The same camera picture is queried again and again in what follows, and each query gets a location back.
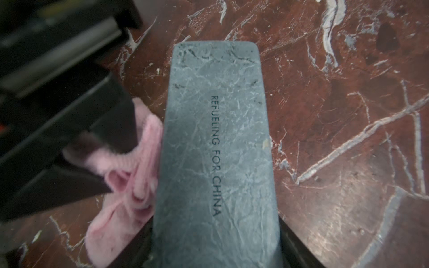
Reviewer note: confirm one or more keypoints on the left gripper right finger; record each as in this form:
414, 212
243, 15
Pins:
295, 254

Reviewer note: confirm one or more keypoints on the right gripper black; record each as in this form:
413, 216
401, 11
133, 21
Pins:
40, 40

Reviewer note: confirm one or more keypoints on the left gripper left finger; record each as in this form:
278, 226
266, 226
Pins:
137, 251

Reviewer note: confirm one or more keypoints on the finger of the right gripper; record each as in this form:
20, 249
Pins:
58, 185

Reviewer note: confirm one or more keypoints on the pink cloth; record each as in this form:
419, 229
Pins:
133, 180

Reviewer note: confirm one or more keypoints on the grey-blue rectangular eyeglass case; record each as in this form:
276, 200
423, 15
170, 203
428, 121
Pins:
215, 204

